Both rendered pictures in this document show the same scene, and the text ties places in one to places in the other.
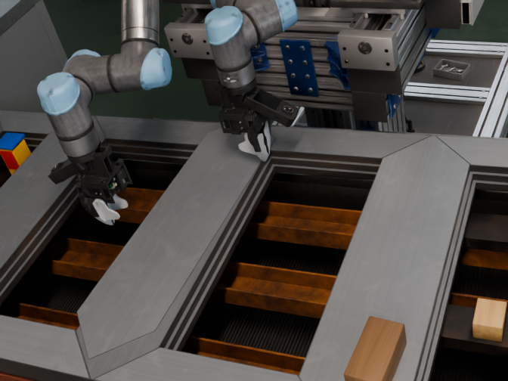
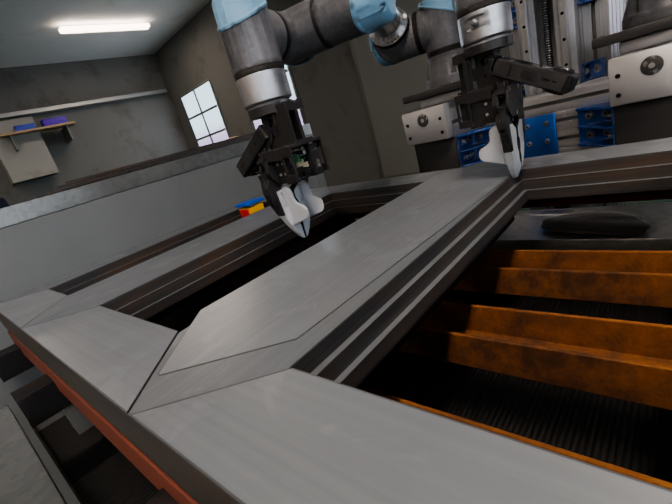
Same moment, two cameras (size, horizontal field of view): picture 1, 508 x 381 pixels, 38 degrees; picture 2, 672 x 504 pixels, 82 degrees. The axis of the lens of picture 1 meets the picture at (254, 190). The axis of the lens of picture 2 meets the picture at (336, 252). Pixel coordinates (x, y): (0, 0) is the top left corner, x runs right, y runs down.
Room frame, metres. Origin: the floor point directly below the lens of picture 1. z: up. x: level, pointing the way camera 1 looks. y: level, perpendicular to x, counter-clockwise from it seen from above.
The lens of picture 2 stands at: (0.64, 0.12, 1.02)
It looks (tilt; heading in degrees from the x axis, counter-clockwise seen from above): 18 degrees down; 14
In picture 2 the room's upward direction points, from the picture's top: 16 degrees counter-clockwise
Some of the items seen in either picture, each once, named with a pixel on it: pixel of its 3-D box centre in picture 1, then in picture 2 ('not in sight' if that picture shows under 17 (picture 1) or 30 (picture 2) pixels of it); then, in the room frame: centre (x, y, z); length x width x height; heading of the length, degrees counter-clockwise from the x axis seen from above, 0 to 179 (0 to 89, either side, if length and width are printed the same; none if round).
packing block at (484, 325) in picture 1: (490, 320); not in sight; (0.79, -0.34, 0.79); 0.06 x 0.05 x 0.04; 149
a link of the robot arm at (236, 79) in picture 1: (236, 72); (484, 28); (1.33, -0.03, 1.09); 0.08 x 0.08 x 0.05
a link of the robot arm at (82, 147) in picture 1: (80, 137); (266, 91); (1.24, 0.30, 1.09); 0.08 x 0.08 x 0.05
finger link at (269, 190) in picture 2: (91, 198); (276, 188); (1.23, 0.33, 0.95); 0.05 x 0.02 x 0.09; 149
